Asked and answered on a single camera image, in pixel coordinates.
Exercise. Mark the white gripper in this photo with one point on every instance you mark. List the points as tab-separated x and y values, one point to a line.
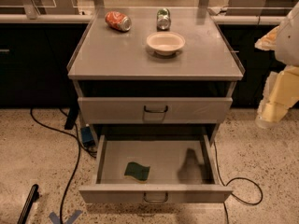
289	44

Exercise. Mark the green yellow sponge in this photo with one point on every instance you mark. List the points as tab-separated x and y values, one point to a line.
137	171

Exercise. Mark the open grey middle drawer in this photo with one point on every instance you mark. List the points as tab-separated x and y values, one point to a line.
181	171

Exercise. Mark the grey drawer cabinet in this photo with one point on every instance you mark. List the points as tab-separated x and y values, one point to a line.
109	63

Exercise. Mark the closed grey upper drawer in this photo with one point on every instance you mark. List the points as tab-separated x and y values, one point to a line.
125	110

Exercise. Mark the dark background counter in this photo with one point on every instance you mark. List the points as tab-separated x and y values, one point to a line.
34	57

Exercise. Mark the white bowl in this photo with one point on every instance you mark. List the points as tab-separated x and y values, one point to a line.
165	43

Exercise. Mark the orange soda can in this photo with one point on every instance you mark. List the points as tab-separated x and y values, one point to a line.
118	21

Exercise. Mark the blue power adapter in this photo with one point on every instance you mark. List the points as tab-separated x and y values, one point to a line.
86	136

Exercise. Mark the black bar on floor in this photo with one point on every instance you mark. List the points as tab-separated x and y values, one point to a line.
31	198

